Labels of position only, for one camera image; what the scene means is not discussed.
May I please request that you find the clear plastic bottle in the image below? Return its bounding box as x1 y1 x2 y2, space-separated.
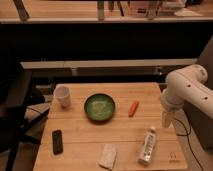
138 126 156 166

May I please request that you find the white paper cup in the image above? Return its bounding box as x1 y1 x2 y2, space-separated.
54 86 71 108

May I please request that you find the orange carrot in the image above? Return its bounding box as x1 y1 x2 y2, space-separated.
128 101 139 117

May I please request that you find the white folded cloth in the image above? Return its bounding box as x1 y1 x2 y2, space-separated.
98 144 117 171

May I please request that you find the green ceramic bowl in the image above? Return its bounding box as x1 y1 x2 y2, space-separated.
84 93 116 122

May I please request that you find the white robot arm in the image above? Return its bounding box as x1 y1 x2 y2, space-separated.
159 64 213 128

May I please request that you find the black chair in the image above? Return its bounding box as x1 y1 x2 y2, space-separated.
0 60 49 171

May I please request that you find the black cable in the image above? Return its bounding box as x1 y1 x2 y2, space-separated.
173 116 205 171

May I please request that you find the black remote control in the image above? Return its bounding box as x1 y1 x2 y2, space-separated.
52 130 63 155

